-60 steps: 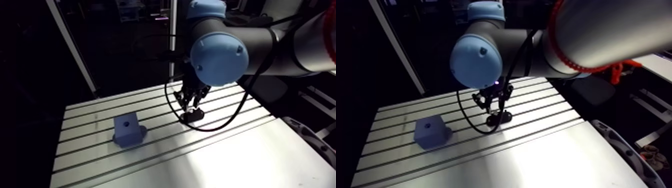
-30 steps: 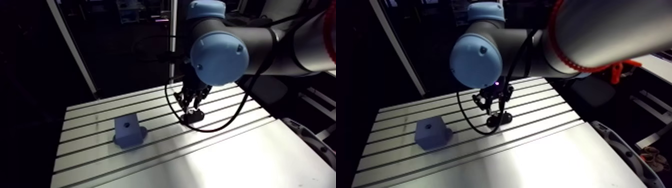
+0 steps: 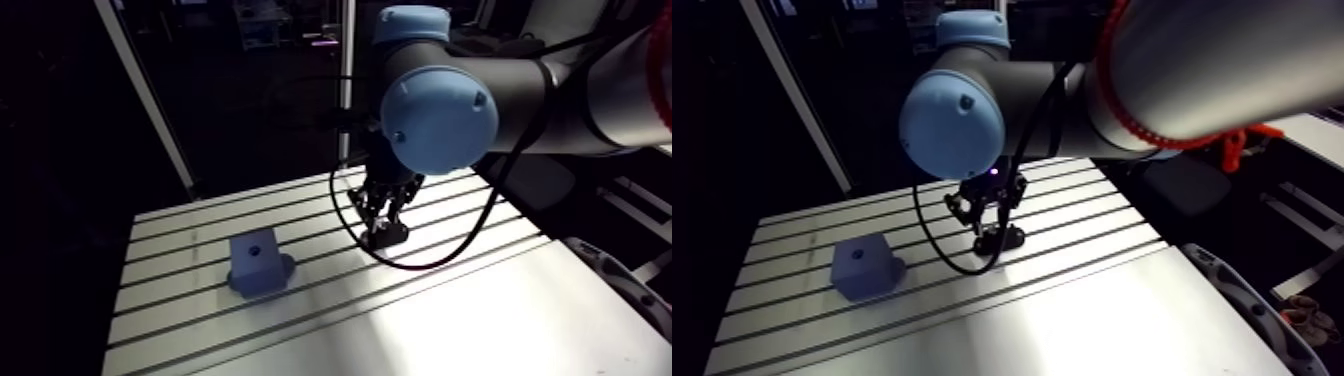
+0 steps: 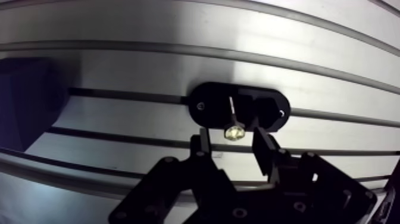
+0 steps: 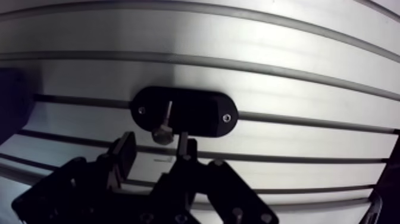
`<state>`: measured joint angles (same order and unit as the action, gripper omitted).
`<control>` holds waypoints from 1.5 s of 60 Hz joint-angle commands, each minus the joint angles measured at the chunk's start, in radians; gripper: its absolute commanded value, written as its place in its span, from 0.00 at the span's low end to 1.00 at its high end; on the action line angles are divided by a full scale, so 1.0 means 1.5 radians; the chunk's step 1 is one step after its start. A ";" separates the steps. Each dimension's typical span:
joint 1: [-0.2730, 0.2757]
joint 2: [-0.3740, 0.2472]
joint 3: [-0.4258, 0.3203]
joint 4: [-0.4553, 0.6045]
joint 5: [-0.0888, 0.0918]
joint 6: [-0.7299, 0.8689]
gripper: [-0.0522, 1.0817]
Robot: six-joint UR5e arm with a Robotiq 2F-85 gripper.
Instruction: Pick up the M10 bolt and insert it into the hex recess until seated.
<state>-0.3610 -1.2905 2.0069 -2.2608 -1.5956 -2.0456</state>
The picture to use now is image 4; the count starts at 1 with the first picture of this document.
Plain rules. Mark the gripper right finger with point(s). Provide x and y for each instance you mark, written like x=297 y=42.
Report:
x=300 y=184

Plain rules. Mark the black oval holder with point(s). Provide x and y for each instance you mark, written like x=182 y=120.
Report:
x=215 y=106

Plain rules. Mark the dark blue-grey block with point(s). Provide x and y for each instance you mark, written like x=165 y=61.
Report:
x=25 y=103

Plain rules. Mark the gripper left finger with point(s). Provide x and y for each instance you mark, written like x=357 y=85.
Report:
x=187 y=178

